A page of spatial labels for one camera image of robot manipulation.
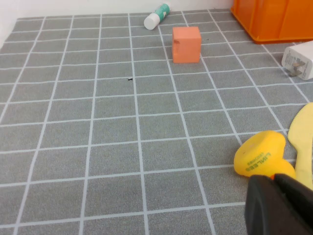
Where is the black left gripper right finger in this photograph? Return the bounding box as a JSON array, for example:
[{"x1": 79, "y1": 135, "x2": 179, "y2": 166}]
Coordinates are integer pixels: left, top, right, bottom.
[{"x1": 273, "y1": 173, "x2": 313, "y2": 235}]

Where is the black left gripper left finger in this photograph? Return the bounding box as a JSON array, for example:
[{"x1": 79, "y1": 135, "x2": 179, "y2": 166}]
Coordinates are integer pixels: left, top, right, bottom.
[{"x1": 245, "y1": 174, "x2": 306, "y2": 235}]

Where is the yellow rubber duck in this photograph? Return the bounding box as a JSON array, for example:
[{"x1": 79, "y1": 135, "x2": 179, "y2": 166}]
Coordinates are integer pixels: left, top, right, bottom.
[{"x1": 233, "y1": 130, "x2": 296, "y2": 179}]

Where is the yellow plastic knife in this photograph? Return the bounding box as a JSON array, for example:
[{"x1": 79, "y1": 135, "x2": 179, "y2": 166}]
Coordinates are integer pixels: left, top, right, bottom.
[{"x1": 288, "y1": 102, "x2": 313, "y2": 191}]

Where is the orange plastic cutlery crate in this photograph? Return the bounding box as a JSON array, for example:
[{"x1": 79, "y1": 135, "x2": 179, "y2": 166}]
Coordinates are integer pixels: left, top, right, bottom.
[{"x1": 231, "y1": 0, "x2": 313, "y2": 45}]

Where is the white USB charger plug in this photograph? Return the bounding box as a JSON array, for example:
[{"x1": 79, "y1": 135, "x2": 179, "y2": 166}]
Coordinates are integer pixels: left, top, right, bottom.
[{"x1": 281, "y1": 40, "x2": 313, "y2": 81}]

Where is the grey white-grid tablecloth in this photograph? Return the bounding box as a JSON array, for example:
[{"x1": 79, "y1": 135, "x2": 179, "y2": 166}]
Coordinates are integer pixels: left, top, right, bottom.
[{"x1": 0, "y1": 9, "x2": 313, "y2": 235}]

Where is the salmon foam cube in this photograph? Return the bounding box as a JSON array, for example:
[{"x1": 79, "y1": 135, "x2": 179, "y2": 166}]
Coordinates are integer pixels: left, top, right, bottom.
[{"x1": 172, "y1": 26, "x2": 202, "y2": 64}]

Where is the white green glue stick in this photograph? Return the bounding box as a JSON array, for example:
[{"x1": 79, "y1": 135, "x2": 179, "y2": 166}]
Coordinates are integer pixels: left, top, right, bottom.
[{"x1": 143, "y1": 2, "x2": 172, "y2": 30}]

